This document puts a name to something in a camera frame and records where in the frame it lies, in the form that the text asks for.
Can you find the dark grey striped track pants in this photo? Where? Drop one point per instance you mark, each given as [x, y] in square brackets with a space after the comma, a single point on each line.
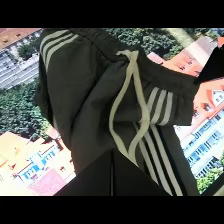
[86, 96]

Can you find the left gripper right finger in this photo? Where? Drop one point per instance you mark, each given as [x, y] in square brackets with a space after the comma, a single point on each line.
[133, 181]

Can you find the black garment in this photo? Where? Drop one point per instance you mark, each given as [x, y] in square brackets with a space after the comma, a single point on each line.
[213, 65]

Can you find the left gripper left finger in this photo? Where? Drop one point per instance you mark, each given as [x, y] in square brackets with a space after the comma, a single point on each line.
[95, 180]

